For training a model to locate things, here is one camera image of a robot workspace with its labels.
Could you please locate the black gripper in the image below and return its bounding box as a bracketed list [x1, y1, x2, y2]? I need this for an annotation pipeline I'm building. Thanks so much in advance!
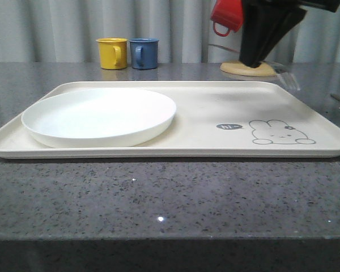
[239, 0, 340, 67]

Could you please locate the silver fork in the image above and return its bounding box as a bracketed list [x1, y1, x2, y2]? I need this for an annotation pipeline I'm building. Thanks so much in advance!
[208, 42, 301, 91]

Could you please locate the white round plate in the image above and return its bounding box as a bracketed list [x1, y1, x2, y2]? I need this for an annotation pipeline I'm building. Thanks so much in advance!
[21, 88, 176, 148]

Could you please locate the red enamel mug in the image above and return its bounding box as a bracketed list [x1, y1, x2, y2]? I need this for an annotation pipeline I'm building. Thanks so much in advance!
[210, 0, 244, 37]

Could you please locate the wooden mug tree stand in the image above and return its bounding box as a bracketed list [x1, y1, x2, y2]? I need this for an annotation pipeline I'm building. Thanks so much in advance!
[220, 61, 276, 77]

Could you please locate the cream rabbit serving tray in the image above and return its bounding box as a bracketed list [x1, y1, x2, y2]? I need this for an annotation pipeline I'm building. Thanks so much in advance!
[0, 81, 340, 159]

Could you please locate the blue enamel mug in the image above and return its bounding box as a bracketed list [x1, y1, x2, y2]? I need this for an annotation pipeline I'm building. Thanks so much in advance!
[129, 38, 159, 70]

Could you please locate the yellow enamel mug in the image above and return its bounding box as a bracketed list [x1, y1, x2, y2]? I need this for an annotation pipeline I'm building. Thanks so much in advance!
[96, 37, 128, 70]

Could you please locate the grey curtain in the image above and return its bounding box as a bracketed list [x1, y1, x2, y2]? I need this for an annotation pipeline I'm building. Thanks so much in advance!
[0, 1, 340, 64]

